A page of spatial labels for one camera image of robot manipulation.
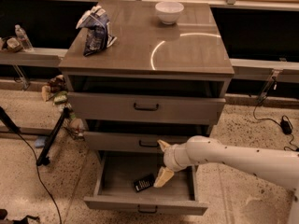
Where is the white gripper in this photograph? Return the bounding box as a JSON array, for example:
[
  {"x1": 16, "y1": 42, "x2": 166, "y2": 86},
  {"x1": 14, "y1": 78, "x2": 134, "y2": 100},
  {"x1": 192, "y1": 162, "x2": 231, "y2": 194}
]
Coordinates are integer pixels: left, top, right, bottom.
[{"x1": 153, "y1": 140, "x2": 189, "y2": 188}]

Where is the dark chocolate rxbar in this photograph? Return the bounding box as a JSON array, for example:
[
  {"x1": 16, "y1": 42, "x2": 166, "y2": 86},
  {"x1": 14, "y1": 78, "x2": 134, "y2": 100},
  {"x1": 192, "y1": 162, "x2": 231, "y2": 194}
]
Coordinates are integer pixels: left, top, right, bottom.
[{"x1": 134, "y1": 174, "x2": 155, "y2": 192}]

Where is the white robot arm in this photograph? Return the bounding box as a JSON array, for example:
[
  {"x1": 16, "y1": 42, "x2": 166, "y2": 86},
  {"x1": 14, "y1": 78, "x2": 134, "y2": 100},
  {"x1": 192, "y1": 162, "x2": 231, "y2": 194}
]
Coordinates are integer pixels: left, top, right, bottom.
[{"x1": 154, "y1": 135, "x2": 299, "y2": 224}]

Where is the grey bottom drawer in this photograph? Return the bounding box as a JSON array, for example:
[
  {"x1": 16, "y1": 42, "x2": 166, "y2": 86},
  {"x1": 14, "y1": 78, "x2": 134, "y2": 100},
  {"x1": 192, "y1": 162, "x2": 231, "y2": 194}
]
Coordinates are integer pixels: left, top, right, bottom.
[{"x1": 84, "y1": 151, "x2": 207, "y2": 216}]

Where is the grey drawer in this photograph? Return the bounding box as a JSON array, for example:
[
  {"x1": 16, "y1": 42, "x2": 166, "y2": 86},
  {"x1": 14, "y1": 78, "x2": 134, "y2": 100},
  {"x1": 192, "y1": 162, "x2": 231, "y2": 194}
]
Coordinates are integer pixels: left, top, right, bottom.
[
  {"x1": 83, "y1": 130, "x2": 213, "y2": 156},
  {"x1": 68, "y1": 92, "x2": 225, "y2": 125},
  {"x1": 84, "y1": 151, "x2": 207, "y2": 216}
]

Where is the grey middle drawer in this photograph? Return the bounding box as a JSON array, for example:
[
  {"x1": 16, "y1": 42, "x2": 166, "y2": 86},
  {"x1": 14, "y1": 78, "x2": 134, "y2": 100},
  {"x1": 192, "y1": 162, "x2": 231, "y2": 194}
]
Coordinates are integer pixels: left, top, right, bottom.
[{"x1": 83, "y1": 130, "x2": 213, "y2": 156}]

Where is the grey drawer cabinet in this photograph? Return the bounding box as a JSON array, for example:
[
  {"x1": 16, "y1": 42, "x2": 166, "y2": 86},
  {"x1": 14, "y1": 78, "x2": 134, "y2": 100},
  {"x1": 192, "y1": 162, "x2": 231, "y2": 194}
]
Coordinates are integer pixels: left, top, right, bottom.
[{"x1": 58, "y1": 0, "x2": 235, "y2": 161}]

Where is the grey top drawer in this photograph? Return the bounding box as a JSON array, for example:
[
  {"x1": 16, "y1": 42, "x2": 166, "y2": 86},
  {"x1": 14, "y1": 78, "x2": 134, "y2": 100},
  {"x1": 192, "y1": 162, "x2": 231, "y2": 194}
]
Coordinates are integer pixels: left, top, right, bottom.
[{"x1": 68, "y1": 92, "x2": 225, "y2": 125}]

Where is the black tripod leg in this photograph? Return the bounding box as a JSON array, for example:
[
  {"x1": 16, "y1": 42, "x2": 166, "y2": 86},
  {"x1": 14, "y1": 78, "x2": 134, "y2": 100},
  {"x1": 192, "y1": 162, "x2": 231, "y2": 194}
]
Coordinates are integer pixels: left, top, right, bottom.
[{"x1": 36, "y1": 107, "x2": 69, "y2": 166}]

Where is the black power adapter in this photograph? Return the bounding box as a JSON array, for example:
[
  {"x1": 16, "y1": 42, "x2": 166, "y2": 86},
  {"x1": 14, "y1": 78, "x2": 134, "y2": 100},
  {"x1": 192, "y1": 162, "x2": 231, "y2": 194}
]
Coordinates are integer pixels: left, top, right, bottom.
[{"x1": 280, "y1": 116, "x2": 292, "y2": 134}]

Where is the snack pile on floor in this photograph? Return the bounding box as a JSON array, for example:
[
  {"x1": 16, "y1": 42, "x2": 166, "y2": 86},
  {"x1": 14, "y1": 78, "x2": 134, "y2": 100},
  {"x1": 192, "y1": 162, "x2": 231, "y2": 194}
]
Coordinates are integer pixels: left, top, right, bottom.
[{"x1": 41, "y1": 75, "x2": 85, "y2": 139}]

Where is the blue white chip bag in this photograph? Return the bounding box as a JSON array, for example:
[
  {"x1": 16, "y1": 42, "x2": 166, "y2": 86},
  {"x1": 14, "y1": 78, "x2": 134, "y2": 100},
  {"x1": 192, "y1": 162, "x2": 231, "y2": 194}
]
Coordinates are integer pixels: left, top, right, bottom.
[{"x1": 76, "y1": 6, "x2": 117, "y2": 56}]

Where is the white bowl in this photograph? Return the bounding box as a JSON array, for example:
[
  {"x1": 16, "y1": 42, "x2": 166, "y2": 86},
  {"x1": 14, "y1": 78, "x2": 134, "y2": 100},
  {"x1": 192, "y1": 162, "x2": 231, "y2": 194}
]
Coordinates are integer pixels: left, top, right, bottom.
[{"x1": 155, "y1": 2, "x2": 184, "y2": 24}]

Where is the clear water bottle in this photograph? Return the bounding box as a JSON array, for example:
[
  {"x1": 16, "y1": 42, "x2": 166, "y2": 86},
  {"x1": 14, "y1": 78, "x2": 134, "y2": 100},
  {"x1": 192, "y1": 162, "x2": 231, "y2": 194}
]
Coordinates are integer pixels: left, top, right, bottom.
[{"x1": 15, "y1": 24, "x2": 34, "y2": 52}]

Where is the small basket on shelf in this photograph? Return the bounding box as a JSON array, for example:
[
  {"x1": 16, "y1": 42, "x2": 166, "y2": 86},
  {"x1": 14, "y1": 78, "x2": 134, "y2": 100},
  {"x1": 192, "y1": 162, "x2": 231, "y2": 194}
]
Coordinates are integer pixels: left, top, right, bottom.
[{"x1": 0, "y1": 36, "x2": 22, "y2": 53}]

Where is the black cable right floor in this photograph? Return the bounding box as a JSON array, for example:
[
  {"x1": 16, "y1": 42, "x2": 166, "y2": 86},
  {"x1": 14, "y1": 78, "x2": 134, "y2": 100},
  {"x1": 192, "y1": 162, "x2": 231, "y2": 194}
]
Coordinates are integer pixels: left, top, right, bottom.
[{"x1": 251, "y1": 91, "x2": 299, "y2": 152}]

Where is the black floor cable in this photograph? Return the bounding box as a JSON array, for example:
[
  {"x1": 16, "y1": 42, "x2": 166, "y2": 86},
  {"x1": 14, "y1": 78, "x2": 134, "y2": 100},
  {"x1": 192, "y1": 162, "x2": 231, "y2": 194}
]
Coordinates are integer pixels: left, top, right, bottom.
[{"x1": 17, "y1": 131, "x2": 64, "y2": 224}]

